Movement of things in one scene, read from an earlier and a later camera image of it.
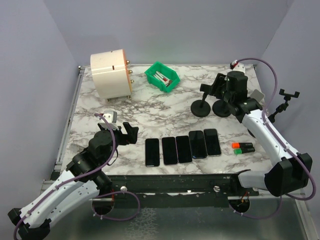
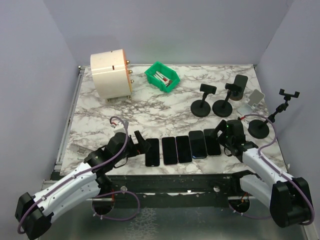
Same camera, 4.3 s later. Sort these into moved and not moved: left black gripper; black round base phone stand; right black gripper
Moved: left black gripper; right black gripper
Not moved: black round base phone stand
